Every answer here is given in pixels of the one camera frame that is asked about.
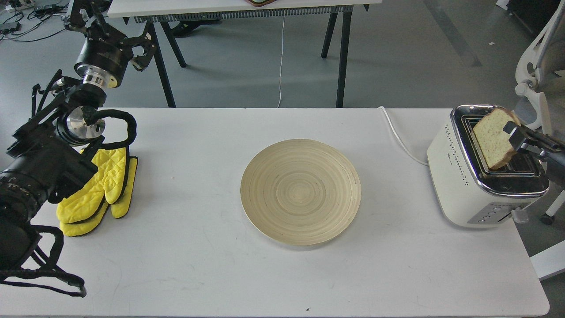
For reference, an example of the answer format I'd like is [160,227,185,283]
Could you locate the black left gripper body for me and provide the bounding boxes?
[74,23,133,88]

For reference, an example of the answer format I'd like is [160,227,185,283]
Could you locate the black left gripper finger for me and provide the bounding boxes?
[127,31,158,71]
[63,0,111,35]

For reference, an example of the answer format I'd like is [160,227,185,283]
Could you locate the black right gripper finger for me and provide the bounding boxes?
[503,121,565,160]

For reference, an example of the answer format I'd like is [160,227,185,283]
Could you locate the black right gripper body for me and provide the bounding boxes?
[546,151,565,190]

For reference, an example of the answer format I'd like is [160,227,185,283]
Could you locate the slice of brown bread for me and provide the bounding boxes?
[473,107,521,170]

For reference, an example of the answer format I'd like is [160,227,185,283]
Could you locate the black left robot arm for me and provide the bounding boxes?
[1,0,158,297]

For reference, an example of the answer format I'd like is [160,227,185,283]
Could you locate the cream white toaster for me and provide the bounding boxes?
[426,105,549,229]

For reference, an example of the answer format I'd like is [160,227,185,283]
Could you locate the white background table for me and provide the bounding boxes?
[108,0,381,108]

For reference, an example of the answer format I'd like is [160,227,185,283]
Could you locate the upper yellow oven mitt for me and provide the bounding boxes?
[56,147,129,225]

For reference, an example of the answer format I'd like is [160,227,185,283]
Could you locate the yellow oven mitt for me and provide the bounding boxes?
[56,147,129,225]
[56,156,139,237]

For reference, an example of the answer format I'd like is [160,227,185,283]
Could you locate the lower yellow oven mitt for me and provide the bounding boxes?
[56,156,139,237]

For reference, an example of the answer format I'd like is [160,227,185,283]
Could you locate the round bamboo plate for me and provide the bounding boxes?
[240,139,362,246]

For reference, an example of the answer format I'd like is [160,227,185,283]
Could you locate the black floor cables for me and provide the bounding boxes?
[0,0,69,43]

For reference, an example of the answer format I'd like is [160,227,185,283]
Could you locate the white hanging cable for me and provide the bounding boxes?
[277,16,285,109]

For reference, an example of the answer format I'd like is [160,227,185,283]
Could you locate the white toaster power cord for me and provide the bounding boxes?
[378,106,429,167]

